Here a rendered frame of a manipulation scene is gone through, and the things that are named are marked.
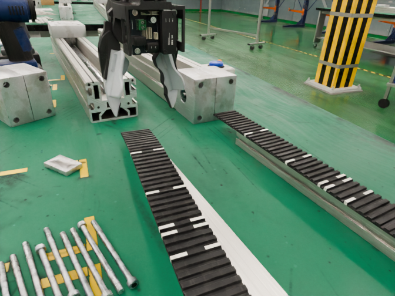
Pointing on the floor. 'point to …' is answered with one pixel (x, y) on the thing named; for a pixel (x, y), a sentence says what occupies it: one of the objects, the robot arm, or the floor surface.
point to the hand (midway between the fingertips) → (143, 103)
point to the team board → (236, 31)
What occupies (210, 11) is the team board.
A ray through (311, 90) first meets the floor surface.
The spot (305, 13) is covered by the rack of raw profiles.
